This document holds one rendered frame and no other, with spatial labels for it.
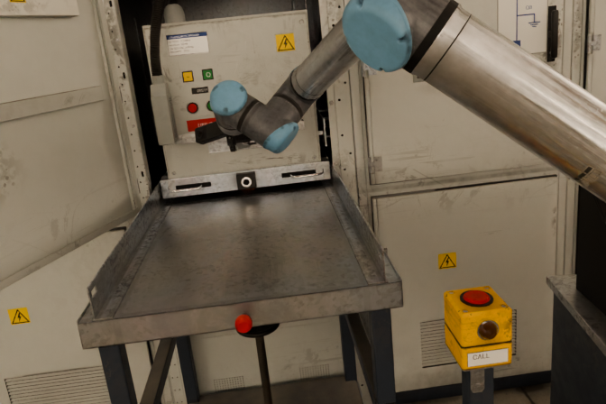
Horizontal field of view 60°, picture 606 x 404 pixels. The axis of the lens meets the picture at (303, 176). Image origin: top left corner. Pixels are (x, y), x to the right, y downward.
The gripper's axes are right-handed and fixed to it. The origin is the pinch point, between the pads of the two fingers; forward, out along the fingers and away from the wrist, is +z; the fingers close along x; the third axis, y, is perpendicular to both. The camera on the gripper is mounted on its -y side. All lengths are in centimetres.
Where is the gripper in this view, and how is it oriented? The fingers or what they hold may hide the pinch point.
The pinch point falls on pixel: (234, 144)
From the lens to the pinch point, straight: 160.3
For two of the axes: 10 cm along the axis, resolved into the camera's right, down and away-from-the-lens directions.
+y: 9.9, -1.2, 0.6
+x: -1.3, -9.6, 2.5
